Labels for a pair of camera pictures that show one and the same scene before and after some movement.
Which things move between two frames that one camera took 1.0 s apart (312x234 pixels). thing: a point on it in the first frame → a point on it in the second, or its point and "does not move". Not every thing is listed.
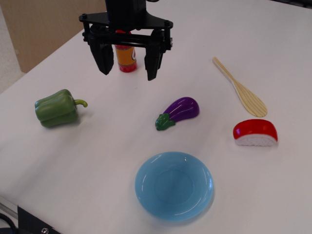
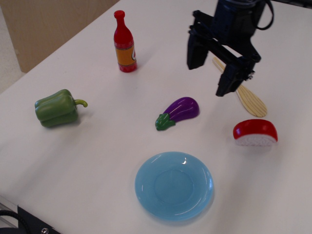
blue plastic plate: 174,186 does not move
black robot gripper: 127,22 → 227,35
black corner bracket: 28,224 does not move
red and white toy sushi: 255,132 does not move
